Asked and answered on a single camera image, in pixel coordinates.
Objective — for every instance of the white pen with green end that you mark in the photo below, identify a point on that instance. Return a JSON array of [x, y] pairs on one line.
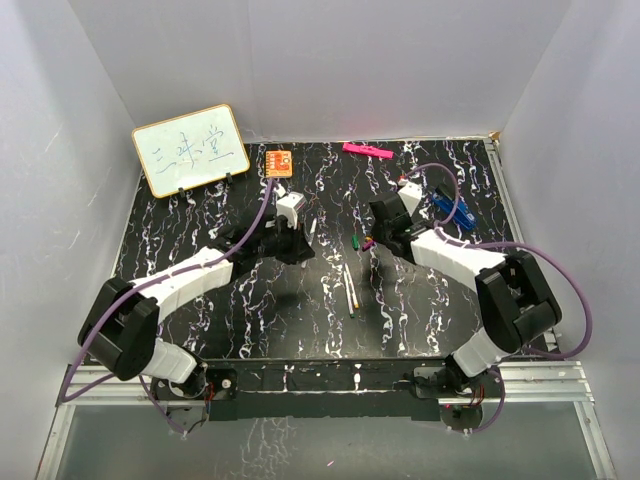
[[348, 295]]

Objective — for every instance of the aluminium front rail frame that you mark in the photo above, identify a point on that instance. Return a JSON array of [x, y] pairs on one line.
[[338, 421]]

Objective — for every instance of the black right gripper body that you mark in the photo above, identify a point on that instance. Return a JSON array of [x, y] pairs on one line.
[[379, 236]]

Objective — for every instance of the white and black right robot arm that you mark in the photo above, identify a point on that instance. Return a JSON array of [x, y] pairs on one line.
[[515, 300]]

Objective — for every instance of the white pen with magenta end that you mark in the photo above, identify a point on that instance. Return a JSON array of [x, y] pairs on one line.
[[312, 231]]

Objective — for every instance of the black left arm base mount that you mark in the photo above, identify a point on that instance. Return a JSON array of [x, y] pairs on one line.
[[204, 386]]

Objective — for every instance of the orange spiral notebook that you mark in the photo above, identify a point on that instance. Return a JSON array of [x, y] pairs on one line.
[[278, 164]]

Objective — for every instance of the blue stapler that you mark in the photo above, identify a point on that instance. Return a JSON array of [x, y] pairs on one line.
[[444, 199]]

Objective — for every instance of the white pen with yellow end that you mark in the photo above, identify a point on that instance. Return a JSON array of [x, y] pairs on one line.
[[351, 287]]

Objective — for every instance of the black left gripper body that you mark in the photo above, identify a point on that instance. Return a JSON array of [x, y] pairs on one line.
[[283, 243]]

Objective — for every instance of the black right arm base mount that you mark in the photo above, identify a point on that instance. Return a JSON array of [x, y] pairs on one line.
[[426, 383]]

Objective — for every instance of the small whiteboard with wooden frame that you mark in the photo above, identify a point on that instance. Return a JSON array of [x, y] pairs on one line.
[[190, 150]]

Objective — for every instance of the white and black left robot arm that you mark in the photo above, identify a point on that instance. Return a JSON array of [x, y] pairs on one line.
[[127, 343]]

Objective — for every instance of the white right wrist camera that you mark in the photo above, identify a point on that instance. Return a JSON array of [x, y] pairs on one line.
[[411, 195]]

